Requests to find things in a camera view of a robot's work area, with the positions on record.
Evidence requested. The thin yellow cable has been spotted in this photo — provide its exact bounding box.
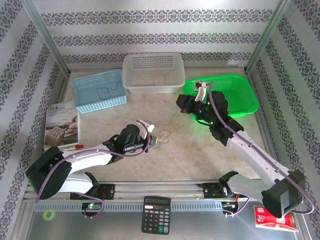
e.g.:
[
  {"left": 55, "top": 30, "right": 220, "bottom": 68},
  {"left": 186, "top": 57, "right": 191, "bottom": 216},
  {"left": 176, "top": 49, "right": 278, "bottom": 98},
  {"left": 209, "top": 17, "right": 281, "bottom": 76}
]
[
  {"left": 152, "top": 74, "right": 168, "bottom": 86},
  {"left": 154, "top": 124, "right": 181, "bottom": 147}
]

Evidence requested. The thin blue cable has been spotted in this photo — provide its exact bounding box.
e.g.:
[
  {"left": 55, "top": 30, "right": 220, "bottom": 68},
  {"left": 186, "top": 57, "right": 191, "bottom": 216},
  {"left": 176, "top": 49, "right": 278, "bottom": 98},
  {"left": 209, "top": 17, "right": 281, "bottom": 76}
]
[
  {"left": 157, "top": 103, "right": 181, "bottom": 149},
  {"left": 96, "top": 81, "right": 123, "bottom": 101}
]

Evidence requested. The pile of rubber bands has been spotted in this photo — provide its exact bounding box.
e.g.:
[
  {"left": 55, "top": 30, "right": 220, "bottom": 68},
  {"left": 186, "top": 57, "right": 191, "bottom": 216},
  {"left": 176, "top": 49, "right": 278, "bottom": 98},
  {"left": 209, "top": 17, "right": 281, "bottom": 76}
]
[{"left": 155, "top": 120, "right": 173, "bottom": 141}]

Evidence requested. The green plastic basket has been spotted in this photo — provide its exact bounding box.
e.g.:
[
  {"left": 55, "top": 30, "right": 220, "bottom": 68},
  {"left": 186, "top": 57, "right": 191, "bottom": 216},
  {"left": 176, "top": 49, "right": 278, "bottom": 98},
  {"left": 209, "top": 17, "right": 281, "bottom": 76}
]
[{"left": 181, "top": 73, "right": 260, "bottom": 123}]

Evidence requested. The white plastic basket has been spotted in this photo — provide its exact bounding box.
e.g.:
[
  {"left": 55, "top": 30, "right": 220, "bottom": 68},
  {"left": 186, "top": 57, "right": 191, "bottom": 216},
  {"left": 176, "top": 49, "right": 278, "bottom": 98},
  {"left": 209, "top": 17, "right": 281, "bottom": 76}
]
[{"left": 121, "top": 52, "right": 186, "bottom": 95}]

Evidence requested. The red marker pen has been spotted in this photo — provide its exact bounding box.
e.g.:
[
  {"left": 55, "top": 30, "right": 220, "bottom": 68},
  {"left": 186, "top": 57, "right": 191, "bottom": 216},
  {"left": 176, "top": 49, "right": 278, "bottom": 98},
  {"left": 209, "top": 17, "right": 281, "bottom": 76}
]
[{"left": 61, "top": 144, "right": 85, "bottom": 151}]

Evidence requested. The picture book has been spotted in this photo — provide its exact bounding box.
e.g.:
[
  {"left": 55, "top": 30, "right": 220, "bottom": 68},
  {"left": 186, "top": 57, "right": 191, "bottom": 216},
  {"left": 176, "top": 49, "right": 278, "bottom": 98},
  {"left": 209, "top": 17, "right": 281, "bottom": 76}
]
[{"left": 43, "top": 100, "right": 82, "bottom": 151}]

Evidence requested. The black desk calculator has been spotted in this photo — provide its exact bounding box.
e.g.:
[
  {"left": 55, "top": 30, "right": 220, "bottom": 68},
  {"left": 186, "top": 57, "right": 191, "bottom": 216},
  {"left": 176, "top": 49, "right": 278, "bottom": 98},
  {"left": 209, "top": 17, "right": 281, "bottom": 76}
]
[{"left": 141, "top": 196, "right": 172, "bottom": 235}]

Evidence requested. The light blue plastic basket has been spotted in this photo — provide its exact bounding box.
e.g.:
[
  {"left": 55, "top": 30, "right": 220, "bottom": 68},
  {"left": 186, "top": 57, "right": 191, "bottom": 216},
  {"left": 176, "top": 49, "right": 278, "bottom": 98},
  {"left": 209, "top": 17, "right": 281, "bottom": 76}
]
[{"left": 71, "top": 69, "right": 128, "bottom": 115}]

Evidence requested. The left controller board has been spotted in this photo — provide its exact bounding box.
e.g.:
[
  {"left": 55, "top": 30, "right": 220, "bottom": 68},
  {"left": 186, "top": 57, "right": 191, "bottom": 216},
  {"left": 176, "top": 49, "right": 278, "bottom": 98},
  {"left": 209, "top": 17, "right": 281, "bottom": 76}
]
[{"left": 81, "top": 202, "right": 103, "bottom": 211}]

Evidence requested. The controller board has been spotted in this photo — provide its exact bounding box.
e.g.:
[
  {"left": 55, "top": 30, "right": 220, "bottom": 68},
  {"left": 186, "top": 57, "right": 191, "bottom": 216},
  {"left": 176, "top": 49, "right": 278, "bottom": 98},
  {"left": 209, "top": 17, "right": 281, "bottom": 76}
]
[
  {"left": 81, "top": 202, "right": 103, "bottom": 211},
  {"left": 221, "top": 201, "right": 240, "bottom": 211}
]

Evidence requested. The right controller board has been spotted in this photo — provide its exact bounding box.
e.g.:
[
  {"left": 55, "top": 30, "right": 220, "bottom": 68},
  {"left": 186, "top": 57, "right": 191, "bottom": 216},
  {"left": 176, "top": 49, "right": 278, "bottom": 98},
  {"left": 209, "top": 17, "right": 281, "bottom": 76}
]
[{"left": 221, "top": 201, "right": 240, "bottom": 211}]

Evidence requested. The green tape roll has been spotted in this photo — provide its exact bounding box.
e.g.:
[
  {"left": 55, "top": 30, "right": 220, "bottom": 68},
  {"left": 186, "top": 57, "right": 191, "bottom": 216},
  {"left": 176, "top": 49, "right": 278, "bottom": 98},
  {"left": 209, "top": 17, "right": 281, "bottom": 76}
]
[{"left": 42, "top": 209, "right": 56, "bottom": 221}]

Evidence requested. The red foil packet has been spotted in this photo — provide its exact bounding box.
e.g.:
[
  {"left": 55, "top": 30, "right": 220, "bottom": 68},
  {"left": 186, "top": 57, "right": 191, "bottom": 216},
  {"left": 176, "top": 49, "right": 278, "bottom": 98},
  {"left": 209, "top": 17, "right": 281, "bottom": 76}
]
[{"left": 253, "top": 205, "right": 300, "bottom": 233}]

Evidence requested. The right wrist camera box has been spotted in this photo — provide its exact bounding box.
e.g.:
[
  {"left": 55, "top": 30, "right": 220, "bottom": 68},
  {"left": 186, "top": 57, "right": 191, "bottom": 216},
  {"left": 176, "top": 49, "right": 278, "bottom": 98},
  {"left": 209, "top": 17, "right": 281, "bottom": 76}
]
[{"left": 193, "top": 80, "right": 210, "bottom": 102}]

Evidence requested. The aluminium mounting rail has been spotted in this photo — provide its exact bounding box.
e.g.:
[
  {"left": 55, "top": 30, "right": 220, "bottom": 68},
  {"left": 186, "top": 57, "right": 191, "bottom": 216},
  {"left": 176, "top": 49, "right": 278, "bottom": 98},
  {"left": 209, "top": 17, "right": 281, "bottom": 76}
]
[{"left": 23, "top": 179, "right": 266, "bottom": 201}]

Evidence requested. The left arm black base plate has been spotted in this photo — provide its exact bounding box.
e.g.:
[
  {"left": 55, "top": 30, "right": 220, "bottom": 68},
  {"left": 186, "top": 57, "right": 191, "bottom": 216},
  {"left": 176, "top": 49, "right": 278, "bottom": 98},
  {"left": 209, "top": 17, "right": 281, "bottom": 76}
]
[{"left": 71, "top": 183, "right": 116, "bottom": 201}]

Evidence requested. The grey slotted cable duct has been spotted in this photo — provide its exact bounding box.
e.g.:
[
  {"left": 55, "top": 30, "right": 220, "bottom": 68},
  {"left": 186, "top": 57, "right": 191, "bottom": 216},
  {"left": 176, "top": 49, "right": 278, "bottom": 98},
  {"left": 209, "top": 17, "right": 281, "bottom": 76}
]
[{"left": 33, "top": 201, "right": 223, "bottom": 213}]

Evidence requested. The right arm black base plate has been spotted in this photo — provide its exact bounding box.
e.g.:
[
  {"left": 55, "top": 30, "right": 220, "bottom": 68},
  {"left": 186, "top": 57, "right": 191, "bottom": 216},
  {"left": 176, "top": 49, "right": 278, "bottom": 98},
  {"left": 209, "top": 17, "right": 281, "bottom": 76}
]
[{"left": 202, "top": 182, "right": 236, "bottom": 200}]

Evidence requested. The aluminium frame post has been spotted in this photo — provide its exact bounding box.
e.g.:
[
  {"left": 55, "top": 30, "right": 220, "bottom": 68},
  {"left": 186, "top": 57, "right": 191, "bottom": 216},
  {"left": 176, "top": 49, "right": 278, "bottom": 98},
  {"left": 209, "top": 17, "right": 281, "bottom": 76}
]
[
  {"left": 244, "top": 0, "right": 293, "bottom": 75},
  {"left": 21, "top": 0, "right": 72, "bottom": 76}
]

